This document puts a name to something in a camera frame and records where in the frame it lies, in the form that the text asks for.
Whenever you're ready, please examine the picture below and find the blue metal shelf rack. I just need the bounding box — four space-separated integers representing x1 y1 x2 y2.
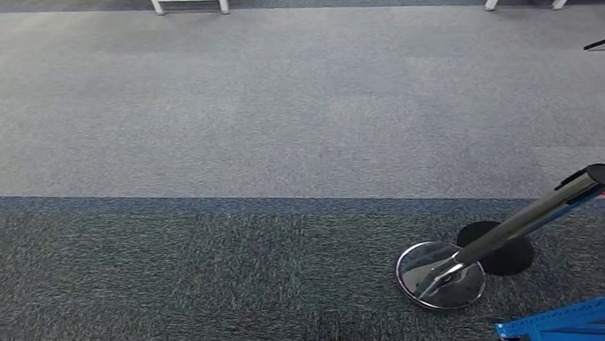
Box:
493 287 605 341

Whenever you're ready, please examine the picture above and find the chrome stanchion with round base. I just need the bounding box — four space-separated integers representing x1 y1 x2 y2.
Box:
390 162 605 313

